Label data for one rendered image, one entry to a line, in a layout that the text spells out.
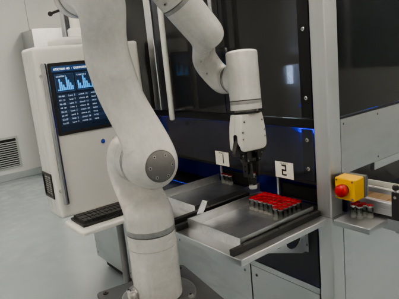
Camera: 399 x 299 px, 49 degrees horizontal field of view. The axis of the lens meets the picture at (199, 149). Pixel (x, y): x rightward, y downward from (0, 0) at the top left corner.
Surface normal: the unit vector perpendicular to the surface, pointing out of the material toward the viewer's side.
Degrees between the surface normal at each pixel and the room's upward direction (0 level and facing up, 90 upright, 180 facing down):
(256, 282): 90
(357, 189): 90
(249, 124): 86
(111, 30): 126
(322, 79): 90
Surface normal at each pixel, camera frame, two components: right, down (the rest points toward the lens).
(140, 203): -0.16, -0.75
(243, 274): -0.78, 0.21
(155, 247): 0.24, 0.18
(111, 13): 0.58, 0.68
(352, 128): 0.62, 0.11
